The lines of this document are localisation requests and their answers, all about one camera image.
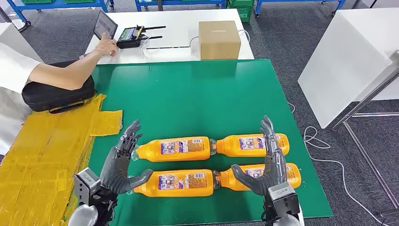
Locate green table mat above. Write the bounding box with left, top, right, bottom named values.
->
left=64, top=58, right=334, bottom=226

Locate orange detergent bottle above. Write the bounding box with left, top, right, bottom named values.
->
left=209, top=133, right=290, bottom=158
left=131, top=137, right=213, bottom=163
left=213, top=162, right=302, bottom=192
left=126, top=169, right=216, bottom=198

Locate blue metal cart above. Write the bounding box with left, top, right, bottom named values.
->
left=255, top=0, right=346, bottom=18
left=135, top=0, right=227, bottom=12
left=6, top=0, right=114, bottom=27

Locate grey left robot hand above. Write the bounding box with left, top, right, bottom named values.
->
left=99, top=119, right=154, bottom=195

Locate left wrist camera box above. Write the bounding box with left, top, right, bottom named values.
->
left=73, top=168, right=102, bottom=203

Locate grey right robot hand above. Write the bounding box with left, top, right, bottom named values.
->
left=231, top=115, right=287, bottom=196

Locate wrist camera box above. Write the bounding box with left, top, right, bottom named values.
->
left=73, top=168, right=102, bottom=203
left=267, top=182, right=301, bottom=216

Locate white floor cable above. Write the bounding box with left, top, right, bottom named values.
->
left=288, top=102, right=390, bottom=226

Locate white desk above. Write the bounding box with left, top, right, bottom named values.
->
left=85, top=8, right=255, bottom=65

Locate black zip case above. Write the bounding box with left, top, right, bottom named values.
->
left=22, top=60, right=96, bottom=114

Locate white desk cable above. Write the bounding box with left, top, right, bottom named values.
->
left=188, top=29, right=252, bottom=57

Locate black tablet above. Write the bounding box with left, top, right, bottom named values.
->
left=93, top=10, right=119, bottom=40

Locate person's hand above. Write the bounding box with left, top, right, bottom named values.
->
left=93, top=32, right=119, bottom=58

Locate green plastic crate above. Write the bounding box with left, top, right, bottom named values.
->
left=226, top=0, right=255, bottom=23

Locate thin black cable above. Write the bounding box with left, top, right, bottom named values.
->
left=145, top=46, right=191, bottom=50

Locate brown cardboard box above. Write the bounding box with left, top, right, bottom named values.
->
left=198, top=20, right=242, bottom=61

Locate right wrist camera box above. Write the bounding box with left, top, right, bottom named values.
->
left=267, top=182, right=301, bottom=216

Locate metal table frame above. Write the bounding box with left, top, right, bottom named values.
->
left=332, top=51, right=399, bottom=219

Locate person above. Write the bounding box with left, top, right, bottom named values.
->
left=0, top=22, right=119, bottom=157

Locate white side table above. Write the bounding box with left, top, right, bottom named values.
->
left=297, top=8, right=399, bottom=129

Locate black remote controller with antennas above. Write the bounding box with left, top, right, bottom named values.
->
left=117, top=25, right=167, bottom=49

